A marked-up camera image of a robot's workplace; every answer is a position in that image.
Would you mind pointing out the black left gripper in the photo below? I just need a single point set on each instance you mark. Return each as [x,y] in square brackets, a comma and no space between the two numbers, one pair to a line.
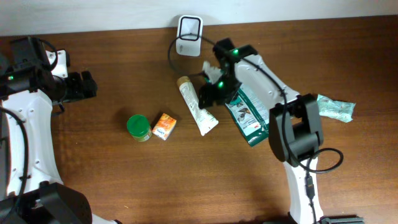
[80,86]

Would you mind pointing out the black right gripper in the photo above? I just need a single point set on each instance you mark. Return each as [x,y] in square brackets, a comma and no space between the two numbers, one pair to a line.
[210,93]

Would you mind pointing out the white tube with cork cap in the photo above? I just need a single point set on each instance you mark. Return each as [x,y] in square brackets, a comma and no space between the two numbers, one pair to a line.
[204,120]

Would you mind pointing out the green wipes packet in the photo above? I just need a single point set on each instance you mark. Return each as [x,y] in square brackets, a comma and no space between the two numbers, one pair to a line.
[250,115]

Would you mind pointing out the orange tissue packet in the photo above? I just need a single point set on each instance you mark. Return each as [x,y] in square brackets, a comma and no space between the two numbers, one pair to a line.
[164,127]

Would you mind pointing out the green capped bottle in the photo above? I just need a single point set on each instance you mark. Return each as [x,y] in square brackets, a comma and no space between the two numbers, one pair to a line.
[139,128]

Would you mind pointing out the teal wipes packet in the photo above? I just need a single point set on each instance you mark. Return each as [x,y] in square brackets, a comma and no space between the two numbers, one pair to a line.
[339,110]

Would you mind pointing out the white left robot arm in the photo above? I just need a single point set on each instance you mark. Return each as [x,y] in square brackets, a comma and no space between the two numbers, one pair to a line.
[35,192]

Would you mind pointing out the white barcode scanner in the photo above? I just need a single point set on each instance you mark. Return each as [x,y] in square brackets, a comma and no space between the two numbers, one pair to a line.
[189,31]

